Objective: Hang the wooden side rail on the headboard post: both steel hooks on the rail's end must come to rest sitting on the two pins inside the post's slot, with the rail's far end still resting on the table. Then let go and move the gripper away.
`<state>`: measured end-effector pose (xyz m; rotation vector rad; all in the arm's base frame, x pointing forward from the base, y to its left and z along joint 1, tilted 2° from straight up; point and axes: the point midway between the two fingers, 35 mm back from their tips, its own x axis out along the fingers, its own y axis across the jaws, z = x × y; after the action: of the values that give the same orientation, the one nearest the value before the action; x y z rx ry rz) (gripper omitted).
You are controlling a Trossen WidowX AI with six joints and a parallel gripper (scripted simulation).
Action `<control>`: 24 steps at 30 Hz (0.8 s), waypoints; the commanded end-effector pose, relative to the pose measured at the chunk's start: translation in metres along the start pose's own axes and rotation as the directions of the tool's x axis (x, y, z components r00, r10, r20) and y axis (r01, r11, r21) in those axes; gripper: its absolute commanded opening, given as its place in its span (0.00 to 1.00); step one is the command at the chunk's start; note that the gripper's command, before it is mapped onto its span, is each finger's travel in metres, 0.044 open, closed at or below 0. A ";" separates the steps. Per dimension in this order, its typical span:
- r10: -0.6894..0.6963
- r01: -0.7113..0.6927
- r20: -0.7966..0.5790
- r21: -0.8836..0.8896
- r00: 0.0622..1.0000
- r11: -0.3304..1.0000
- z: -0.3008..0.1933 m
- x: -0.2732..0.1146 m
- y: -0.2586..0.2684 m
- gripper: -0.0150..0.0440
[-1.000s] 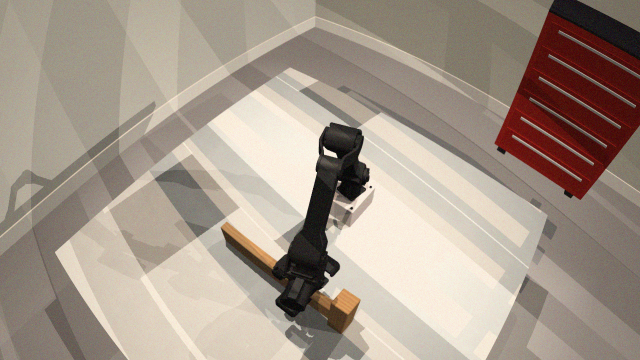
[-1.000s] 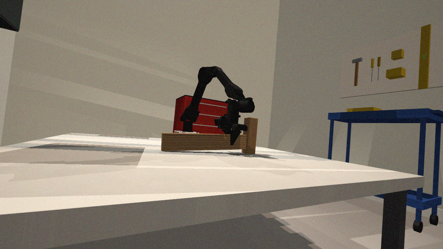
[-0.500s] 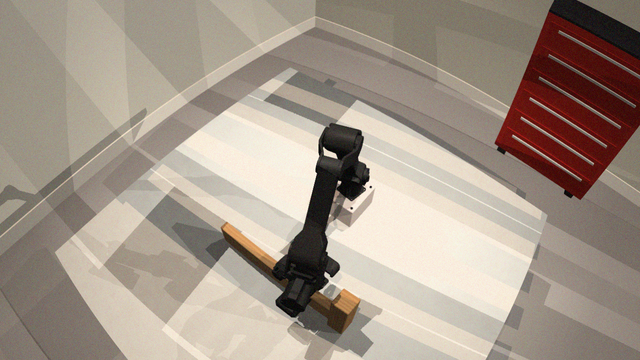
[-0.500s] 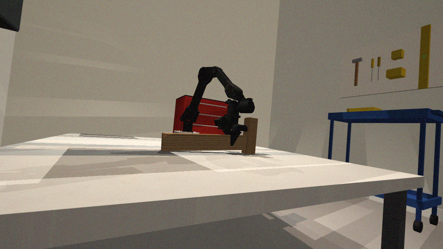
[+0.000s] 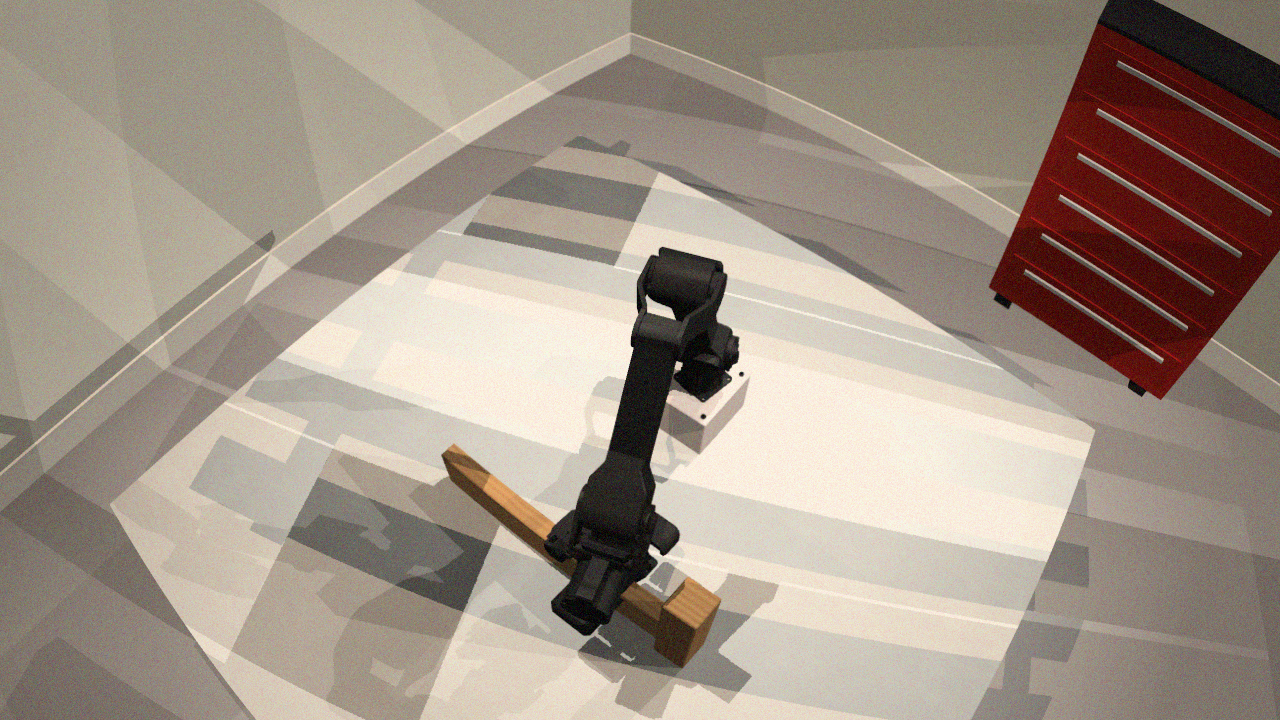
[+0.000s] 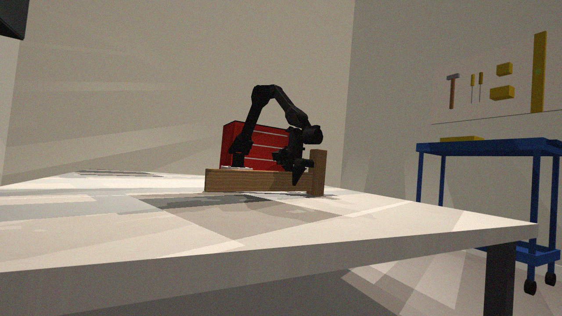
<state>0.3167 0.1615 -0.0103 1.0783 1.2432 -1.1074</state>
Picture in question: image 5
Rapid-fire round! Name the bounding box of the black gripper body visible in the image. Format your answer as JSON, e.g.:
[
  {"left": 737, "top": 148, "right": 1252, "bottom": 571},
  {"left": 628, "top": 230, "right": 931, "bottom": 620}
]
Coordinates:
[{"left": 550, "top": 512, "right": 680, "bottom": 635}]

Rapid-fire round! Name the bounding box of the wooden bed post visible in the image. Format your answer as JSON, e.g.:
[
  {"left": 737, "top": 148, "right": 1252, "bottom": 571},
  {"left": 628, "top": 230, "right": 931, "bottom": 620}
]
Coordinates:
[{"left": 654, "top": 577, "right": 722, "bottom": 667}]

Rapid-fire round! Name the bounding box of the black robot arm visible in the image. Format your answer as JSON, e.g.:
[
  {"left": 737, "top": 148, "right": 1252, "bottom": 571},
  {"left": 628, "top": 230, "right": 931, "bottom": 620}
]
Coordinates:
[{"left": 544, "top": 247, "right": 740, "bottom": 625}]

